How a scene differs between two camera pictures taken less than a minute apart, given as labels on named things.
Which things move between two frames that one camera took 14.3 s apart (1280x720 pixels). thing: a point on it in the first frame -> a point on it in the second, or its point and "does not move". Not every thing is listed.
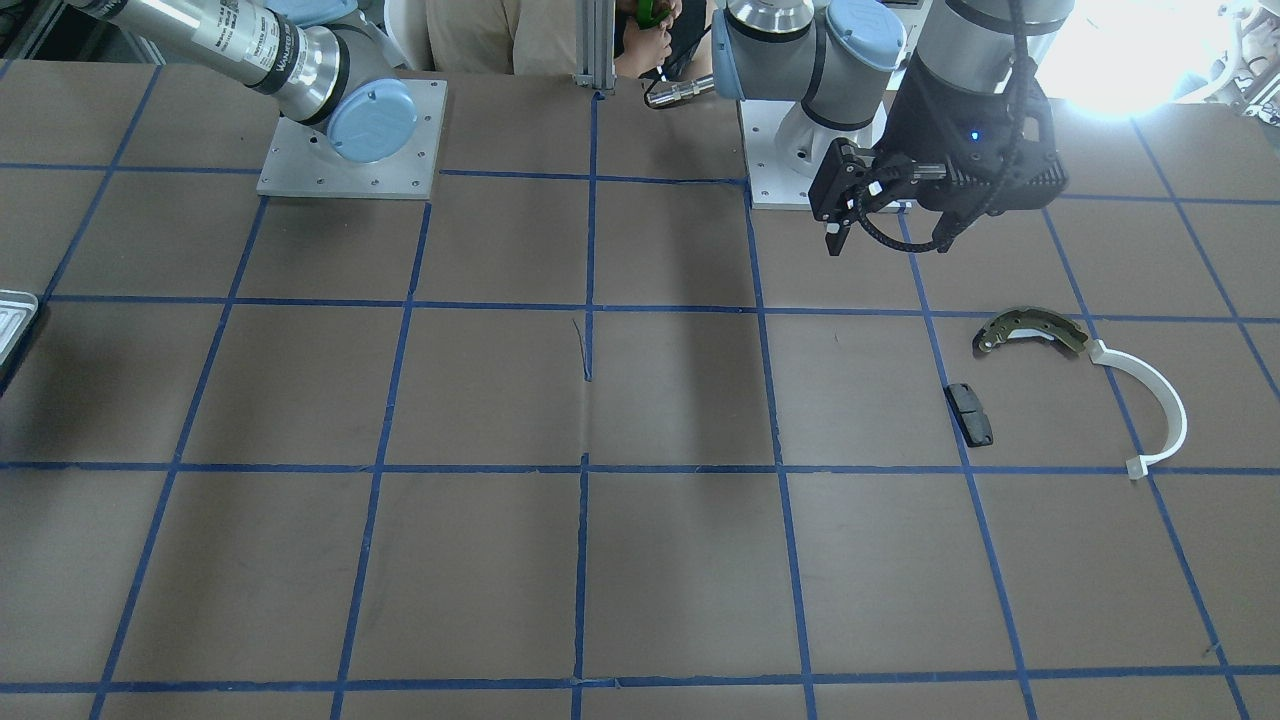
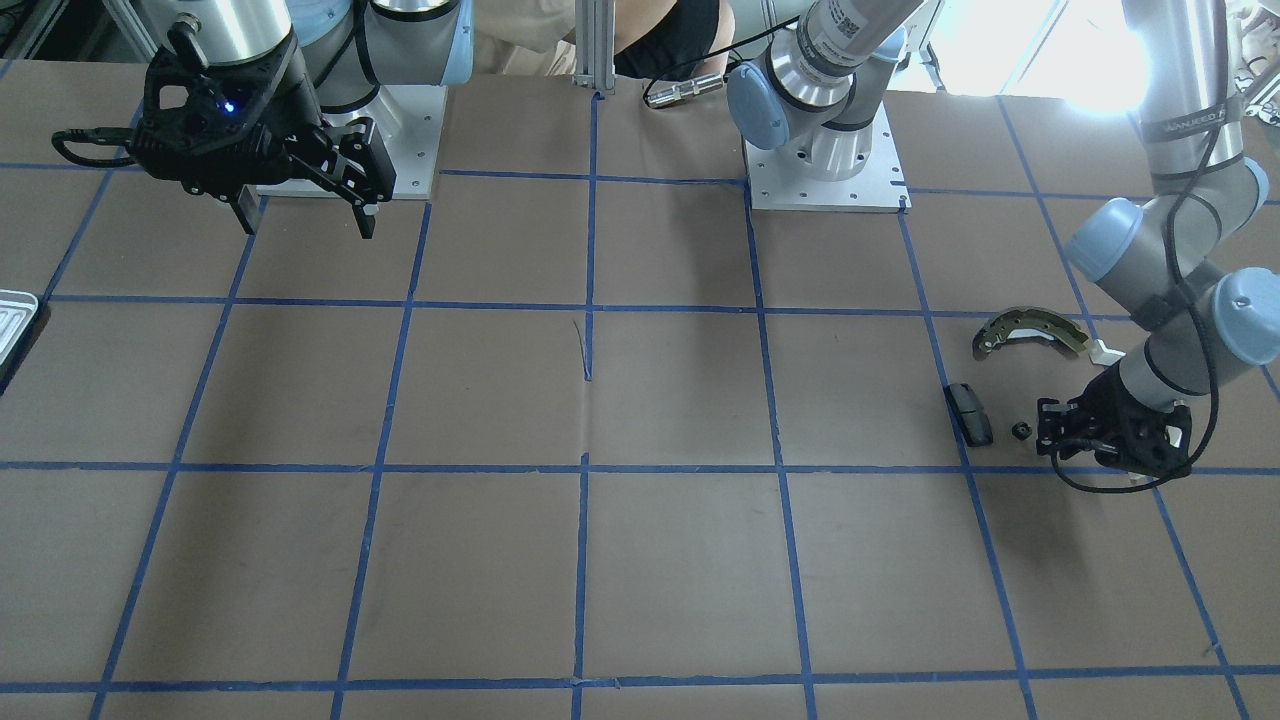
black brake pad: (969, 415) does not move
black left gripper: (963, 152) -> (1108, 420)
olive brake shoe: (1029, 323) does not move
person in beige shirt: (654, 39) does not move
